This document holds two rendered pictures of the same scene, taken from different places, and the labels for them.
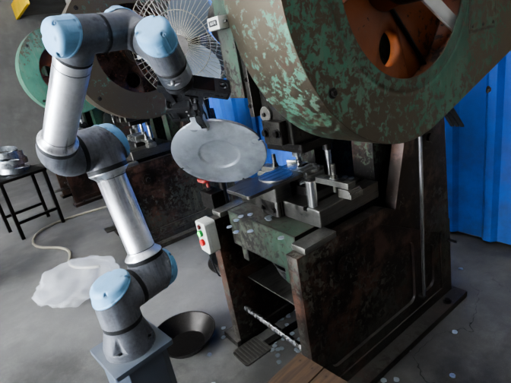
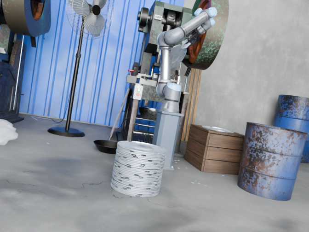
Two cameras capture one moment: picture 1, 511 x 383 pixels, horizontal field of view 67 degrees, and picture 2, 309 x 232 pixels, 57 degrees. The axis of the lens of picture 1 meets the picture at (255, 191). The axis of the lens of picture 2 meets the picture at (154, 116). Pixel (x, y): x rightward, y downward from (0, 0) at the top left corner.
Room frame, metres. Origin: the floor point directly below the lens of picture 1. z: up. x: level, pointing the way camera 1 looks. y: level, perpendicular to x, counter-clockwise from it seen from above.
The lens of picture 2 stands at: (0.17, 2.60, 0.56)
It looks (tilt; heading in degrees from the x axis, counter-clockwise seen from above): 4 degrees down; 293
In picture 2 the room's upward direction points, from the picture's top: 10 degrees clockwise
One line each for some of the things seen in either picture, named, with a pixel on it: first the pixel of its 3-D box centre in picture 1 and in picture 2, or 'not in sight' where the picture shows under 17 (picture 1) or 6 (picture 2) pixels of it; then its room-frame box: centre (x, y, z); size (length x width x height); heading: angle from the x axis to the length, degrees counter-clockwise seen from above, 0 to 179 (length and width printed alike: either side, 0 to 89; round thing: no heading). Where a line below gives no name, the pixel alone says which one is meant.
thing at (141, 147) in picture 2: not in sight; (141, 147); (0.86, 1.10, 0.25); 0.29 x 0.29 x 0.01
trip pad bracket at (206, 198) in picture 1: (215, 209); (130, 84); (1.51, 0.18, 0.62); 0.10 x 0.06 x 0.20; 34
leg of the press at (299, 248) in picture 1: (390, 248); (175, 108); (1.24, -0.45, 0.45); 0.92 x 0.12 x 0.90; 124
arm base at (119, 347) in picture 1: (125, 331); (170, 105); (0.97, 0.46, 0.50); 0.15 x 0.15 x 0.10
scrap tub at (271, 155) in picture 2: not in sight; (269, 159); (0.17, 0.33, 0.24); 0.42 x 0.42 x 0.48
